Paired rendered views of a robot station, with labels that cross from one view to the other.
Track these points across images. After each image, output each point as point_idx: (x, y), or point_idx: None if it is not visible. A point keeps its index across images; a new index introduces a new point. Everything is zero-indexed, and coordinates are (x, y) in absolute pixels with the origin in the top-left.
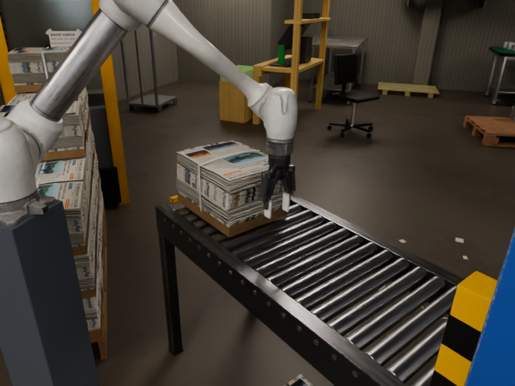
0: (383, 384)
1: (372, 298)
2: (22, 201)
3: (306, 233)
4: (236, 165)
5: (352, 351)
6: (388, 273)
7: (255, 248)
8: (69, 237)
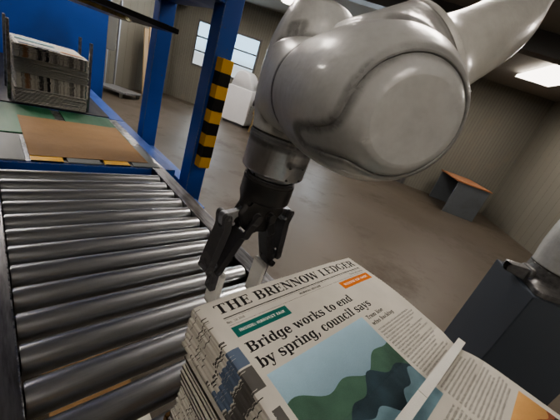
0: (183, 189)
1: (137, 222)
2: (530, 260)
3: (143, 344)
4: (365, 316)
5: (192, 203)
6: (75, 239)
7: None
8: (498, 337)
